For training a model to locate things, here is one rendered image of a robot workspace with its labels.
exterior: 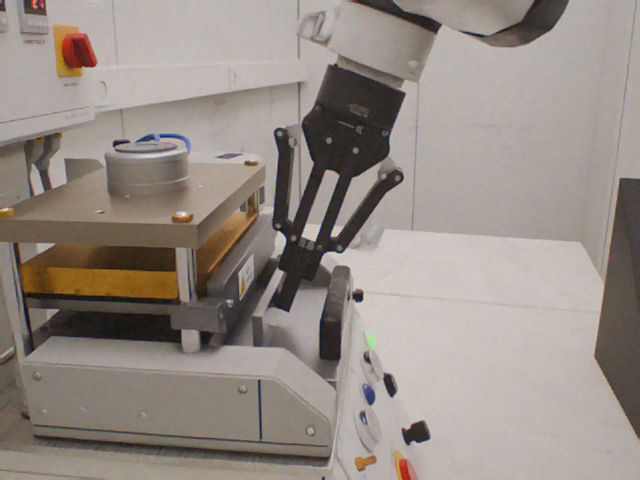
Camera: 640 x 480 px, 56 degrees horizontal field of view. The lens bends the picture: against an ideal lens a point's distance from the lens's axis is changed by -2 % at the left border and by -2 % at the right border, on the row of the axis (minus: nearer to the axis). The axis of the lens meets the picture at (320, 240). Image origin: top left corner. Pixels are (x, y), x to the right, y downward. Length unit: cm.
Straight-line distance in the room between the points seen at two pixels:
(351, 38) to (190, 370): 30
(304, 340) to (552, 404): 48
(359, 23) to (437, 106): 254
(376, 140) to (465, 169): 254
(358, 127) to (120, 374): 29
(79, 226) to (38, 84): 23
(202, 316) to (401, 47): 27
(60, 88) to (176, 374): 38
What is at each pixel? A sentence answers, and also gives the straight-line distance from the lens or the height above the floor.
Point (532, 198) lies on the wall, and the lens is 313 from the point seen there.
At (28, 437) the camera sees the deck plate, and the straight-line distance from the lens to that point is 58.
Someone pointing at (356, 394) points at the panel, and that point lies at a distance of 63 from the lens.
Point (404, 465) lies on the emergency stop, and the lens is 70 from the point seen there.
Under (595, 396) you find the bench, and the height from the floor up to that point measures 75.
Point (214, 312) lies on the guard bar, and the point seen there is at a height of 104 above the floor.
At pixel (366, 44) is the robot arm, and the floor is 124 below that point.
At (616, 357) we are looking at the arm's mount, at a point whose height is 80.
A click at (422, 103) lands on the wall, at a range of 307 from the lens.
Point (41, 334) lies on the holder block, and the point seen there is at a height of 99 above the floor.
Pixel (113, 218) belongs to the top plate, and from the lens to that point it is 50.
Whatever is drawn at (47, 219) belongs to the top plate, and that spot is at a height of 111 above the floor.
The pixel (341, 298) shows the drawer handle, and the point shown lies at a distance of 59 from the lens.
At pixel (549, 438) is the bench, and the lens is 89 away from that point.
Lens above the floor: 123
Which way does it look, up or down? 17 degrees down
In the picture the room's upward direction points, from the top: straight up
